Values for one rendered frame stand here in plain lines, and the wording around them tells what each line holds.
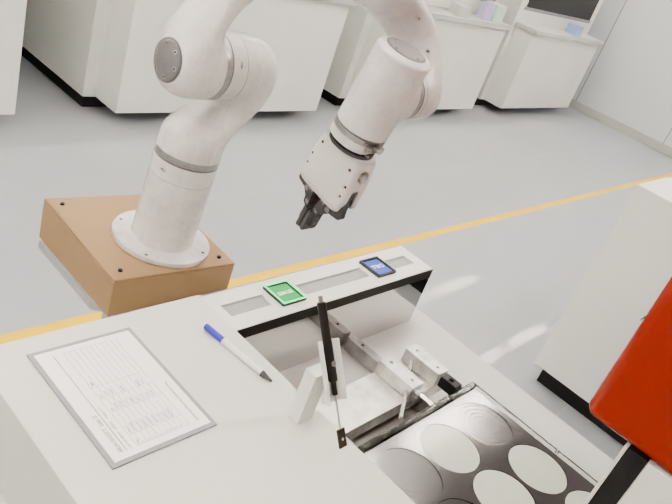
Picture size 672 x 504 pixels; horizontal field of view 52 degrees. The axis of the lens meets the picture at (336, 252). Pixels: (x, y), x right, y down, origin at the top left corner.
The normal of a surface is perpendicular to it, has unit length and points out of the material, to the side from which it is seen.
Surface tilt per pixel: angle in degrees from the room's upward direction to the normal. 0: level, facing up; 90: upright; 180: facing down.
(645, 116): 90
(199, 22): 59
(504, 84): 90
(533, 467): 0
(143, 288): 90
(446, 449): 0
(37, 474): 90
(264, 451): 0
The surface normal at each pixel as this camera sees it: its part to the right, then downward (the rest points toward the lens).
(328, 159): -0.70, 0.15
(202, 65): 0.47, 0.45
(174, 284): 0.67, 0.54
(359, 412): 0.31, -0.83
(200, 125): 0.31, -0.51
